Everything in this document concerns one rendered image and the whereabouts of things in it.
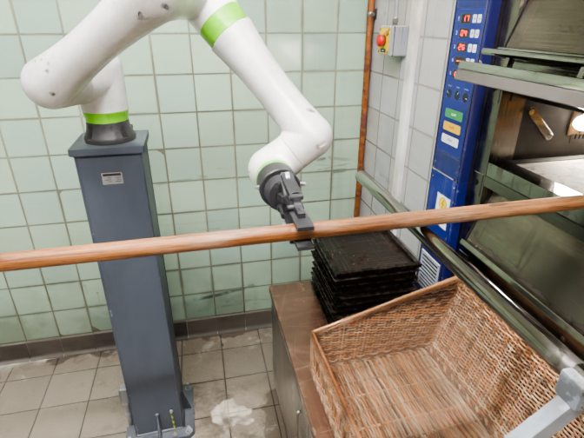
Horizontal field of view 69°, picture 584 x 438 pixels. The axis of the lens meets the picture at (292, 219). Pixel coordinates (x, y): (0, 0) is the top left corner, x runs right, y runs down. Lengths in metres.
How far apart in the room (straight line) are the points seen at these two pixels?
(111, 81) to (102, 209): 0.38
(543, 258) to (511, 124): 0.37
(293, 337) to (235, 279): 0.85
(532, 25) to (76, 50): 1.03
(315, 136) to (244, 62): 0.24
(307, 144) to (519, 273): 0.62
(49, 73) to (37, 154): 0.89
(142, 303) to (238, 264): 0.75
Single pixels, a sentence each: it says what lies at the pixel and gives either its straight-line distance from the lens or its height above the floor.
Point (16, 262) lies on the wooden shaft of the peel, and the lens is 0.79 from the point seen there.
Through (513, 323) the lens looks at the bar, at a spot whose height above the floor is 1.16.
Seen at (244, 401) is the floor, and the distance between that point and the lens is 2.07.
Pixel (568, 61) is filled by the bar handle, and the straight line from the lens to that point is 0.97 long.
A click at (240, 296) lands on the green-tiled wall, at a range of 2.31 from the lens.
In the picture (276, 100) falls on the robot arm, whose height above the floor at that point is 1.36.
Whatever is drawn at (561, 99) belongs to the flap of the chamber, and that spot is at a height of 1.41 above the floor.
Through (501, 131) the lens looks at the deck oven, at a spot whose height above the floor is 1.26.
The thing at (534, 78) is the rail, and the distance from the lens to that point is 0.96.
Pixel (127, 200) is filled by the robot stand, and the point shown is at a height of 1.03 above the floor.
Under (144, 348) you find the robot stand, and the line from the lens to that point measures 1.70.
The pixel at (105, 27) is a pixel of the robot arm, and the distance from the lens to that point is 1.07.
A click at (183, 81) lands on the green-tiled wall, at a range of 1.90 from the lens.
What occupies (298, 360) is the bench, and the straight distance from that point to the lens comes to 1.39.
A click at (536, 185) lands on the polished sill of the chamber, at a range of 1.16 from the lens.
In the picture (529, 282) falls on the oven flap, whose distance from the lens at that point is 1.19.
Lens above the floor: 1.53
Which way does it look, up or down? 25 degrees down
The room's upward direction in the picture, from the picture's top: straight up
